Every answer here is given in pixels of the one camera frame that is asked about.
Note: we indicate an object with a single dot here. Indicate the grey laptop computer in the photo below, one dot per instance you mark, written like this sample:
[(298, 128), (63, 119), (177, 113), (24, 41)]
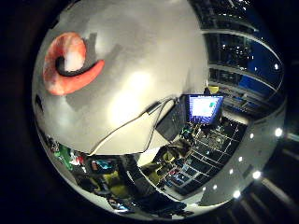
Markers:
[(173, 121)]

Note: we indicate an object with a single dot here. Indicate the computer monitor with blue screen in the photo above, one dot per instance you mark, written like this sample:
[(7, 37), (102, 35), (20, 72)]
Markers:
[(204, 108)]

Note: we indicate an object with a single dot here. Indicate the pink shrimp plush toy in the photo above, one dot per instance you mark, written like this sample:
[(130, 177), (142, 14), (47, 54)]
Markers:
[(73, 82)]

